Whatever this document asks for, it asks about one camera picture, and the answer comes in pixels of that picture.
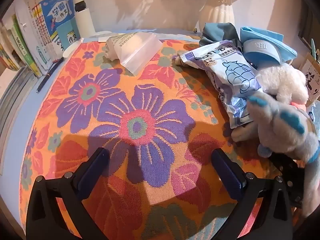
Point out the dark pen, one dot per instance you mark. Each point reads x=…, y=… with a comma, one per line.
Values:
x=48, y=76

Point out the black monitor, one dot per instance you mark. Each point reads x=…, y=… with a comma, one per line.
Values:
x=307, y=25

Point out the grey and blue plush toy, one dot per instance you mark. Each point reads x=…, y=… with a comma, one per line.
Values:
x=277, y=127

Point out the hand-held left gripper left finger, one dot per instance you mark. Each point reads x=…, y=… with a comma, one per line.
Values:
x=92, y=172

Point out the white ribbed vase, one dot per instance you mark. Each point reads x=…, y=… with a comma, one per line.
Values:
x=217, y=12

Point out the orange floral woven mat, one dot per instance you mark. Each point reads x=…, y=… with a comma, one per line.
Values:
x=150, y=92

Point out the brown paper box with lettering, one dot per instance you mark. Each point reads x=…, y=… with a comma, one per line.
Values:
x=311, y=77

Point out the grey-blue cloth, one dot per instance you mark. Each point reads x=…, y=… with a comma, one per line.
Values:
x=217, y=32

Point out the clear plastic zip bag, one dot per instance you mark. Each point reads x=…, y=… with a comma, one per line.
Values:
x=140, y=52

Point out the purple and white wipes packet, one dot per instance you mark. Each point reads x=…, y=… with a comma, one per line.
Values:
x=232, y=80

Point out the row of books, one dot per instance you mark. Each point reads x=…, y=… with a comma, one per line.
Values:
x=50, y=25

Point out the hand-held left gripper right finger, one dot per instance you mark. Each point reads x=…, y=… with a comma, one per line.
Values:
x=228, y=175

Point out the light blue cloth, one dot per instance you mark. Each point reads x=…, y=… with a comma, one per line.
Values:
x=270, y=37

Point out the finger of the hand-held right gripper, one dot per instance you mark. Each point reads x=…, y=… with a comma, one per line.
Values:
x=287, y=177

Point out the white plush toy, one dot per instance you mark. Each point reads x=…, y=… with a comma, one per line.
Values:
x=287, y=82

